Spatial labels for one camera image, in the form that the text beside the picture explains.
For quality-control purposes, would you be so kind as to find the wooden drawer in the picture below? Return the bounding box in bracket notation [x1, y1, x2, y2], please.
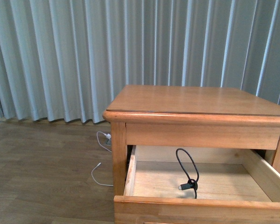
[114, 146, 280, 224]

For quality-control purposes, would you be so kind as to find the white cable on floor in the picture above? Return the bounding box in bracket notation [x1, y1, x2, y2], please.
[91, 131, 114, 187]

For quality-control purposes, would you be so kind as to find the grey pleated curtain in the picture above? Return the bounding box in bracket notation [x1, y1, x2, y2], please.
[0, 0, 280, 123]

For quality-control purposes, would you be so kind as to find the wooden nightstand cabinet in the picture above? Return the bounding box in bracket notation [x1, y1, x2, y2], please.
[103, 85, 280, 195]

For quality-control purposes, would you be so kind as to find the grey floor socket box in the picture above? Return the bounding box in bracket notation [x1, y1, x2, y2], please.
[106, 139, 112, 145]

